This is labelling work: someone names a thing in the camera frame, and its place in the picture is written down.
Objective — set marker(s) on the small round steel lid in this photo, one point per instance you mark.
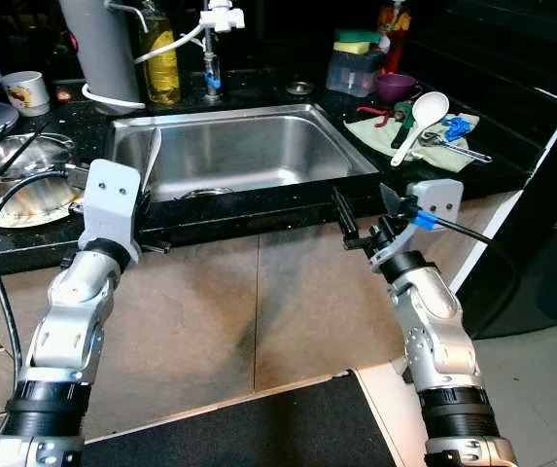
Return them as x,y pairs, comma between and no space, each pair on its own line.
299,88

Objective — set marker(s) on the yellow oil bottle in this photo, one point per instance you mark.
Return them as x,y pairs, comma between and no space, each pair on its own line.
161,68

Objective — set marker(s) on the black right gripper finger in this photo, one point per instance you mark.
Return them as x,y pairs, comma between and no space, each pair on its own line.
346,219
393,206

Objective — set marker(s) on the blue plastic clip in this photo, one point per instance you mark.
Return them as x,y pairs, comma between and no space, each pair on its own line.
458,126

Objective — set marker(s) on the yellow green sponge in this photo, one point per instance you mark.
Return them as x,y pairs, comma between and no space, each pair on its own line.
356,46

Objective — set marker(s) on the small steel pot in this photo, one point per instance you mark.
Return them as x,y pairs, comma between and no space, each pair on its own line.
25,199

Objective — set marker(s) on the steel tongs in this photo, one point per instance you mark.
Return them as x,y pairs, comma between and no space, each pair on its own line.
463,151

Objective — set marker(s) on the steel tap with blue clip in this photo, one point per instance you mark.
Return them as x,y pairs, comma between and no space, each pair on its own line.
210,73

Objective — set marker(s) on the pale green cloth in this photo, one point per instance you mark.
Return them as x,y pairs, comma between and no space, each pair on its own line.
375,141

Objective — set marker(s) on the grey cabinet door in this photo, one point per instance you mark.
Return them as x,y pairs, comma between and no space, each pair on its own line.
336,302
181,311

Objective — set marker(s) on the stainless steel sink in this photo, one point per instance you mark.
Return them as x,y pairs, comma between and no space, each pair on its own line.
249,151

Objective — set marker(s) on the white printed mug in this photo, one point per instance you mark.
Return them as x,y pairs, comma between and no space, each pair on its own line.
27,92

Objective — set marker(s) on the red bottle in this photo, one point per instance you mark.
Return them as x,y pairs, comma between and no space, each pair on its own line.
393,39

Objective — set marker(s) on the white rice spoon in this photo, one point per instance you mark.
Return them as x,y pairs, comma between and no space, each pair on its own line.
432,107

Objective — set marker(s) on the black cabinet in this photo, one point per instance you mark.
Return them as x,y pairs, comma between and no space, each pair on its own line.
540,195

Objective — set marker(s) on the grey cylinder water filter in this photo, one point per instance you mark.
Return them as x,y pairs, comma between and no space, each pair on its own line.
98,44

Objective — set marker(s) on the clear plastic container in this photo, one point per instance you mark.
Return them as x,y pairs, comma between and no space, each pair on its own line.
351,73

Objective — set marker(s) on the purple cup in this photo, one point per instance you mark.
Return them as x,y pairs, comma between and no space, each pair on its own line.
397,89

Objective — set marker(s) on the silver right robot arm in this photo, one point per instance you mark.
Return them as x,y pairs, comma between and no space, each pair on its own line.
434,331

